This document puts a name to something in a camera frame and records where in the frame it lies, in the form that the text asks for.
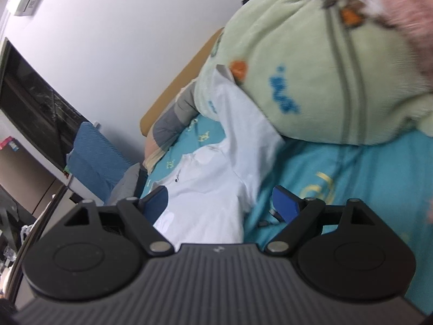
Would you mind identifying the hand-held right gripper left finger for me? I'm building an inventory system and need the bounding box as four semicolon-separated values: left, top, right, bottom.
64;186;175;254

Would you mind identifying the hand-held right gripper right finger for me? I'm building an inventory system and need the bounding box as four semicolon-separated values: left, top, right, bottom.
265;186;374;255

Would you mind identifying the white shirt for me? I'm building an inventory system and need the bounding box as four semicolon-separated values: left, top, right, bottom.
153;65;285;244

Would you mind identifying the blue chair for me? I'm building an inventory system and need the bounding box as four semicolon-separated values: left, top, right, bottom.
66;121;136;206

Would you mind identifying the teal printed bed sheet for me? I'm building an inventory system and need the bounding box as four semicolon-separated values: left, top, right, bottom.
139;112;433;319

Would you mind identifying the grey pillow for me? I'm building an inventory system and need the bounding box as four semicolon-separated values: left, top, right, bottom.
143;87;200;170

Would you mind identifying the wooden headboard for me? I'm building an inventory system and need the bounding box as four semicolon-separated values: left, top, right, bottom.
140;27;225;137

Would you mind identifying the wooden cabinet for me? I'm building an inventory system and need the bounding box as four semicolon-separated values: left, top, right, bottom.
0;139;58;216

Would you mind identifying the green printed plush blanket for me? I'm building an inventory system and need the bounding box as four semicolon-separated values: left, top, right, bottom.
195;0;433;147

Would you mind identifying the dark window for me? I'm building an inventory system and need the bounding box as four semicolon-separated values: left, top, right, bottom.
0;39;89;173

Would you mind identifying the pink fuzzy cloth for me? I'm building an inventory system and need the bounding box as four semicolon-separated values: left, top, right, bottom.
348;0;433;95

